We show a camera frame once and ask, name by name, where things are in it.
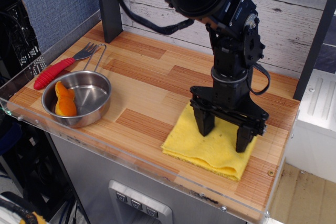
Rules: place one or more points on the silver panel with buttons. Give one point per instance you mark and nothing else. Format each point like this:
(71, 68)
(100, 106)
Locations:
(131, 206)

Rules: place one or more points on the metal bowl with wire handle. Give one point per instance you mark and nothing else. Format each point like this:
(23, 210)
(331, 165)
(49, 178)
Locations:
(92, 96)

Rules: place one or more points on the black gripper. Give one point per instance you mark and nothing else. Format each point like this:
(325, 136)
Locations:
(229, 99)

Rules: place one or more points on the dark right frame post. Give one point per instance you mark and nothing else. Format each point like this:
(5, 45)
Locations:
(312, 57)

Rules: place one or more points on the orange object bottom left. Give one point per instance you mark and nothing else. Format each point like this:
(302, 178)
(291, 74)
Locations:
(33, 218)

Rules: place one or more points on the white ribbed appliance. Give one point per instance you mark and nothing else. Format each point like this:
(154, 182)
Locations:
(311, 146)

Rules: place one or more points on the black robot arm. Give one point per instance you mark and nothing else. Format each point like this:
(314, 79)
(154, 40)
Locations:
(233, 31)

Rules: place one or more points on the yellow cloth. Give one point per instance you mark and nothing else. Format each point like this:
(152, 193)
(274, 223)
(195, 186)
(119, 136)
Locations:
(215, 152)

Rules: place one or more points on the blue fabric divider panel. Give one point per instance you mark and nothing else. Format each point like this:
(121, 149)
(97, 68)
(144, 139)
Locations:
(54, 21)

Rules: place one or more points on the black crate with cables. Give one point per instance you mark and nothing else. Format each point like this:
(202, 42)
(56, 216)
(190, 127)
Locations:
(19, 46)

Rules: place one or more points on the orange toy in bowl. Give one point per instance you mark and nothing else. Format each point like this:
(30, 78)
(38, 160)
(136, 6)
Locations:
(65, 105)

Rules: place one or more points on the fork with red handle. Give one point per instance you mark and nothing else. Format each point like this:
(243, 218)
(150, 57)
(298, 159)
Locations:
(49, 74)

